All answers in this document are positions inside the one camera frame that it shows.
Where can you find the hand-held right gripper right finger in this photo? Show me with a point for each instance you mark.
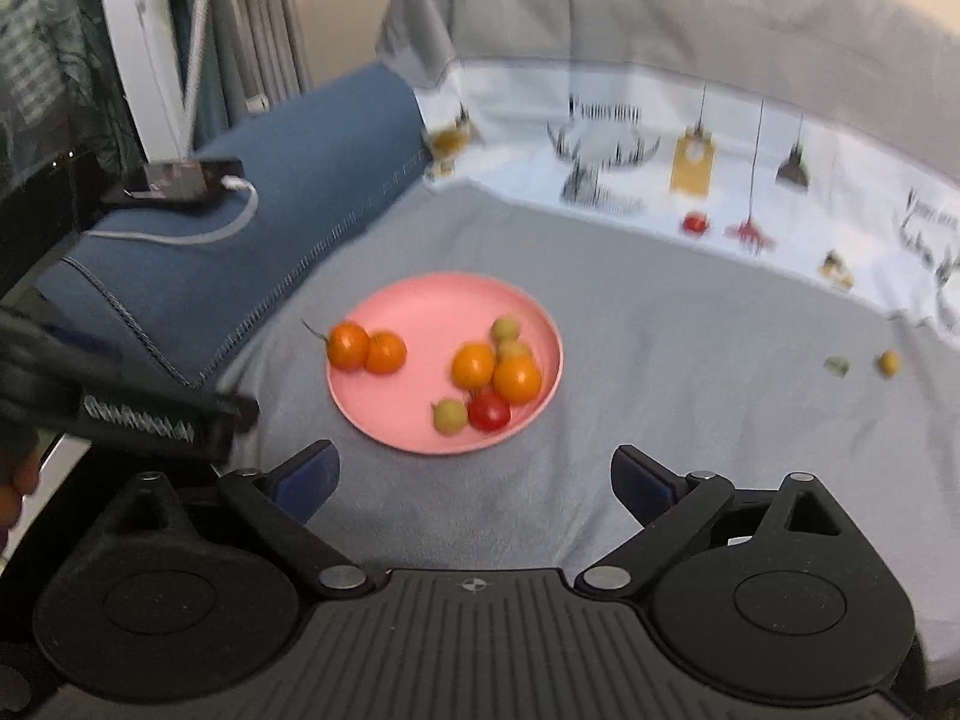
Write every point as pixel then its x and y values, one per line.
pixel 643 484

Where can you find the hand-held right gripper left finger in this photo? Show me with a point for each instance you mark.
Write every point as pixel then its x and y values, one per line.
pixel 309 478

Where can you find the orange tomato top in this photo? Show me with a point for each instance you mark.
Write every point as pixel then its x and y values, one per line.
pixel 349 346
pixel 473 365

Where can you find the small yellow-green fruit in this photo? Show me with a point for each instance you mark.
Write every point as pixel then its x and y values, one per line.
pixel 506 329
pixel 516 350
pixel 450 417
pixel 889 362

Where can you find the large red cherry tomato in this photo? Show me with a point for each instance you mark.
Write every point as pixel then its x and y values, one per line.
pixel 488 412

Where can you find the pink plate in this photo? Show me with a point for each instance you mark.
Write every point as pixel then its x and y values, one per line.
pixel 420 315

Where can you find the person's left hand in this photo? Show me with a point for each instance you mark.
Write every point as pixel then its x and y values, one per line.
pixel 16 491

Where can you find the grey printed bedsheet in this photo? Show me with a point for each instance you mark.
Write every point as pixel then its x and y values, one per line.
pixel 675 405

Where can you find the black furniture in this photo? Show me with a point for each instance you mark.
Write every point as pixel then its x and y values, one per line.
pixel 45 217

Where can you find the black phone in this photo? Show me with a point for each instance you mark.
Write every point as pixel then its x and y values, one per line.
pixel 176 181

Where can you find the green leaf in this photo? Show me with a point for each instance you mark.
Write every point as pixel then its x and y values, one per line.
pixel 836 366

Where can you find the small red cherry tomato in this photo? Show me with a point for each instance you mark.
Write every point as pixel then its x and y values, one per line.
pixel 695 223

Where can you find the hanging patterned clothes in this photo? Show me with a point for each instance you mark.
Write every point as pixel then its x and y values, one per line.
pixel 52 52

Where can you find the white rod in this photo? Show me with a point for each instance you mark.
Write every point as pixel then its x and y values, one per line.
pixel 196 52

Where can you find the grey curtain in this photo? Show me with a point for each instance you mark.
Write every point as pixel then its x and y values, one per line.
pixel 259 15

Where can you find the white curved frame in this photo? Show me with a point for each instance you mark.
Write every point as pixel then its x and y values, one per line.
pixel 146 52

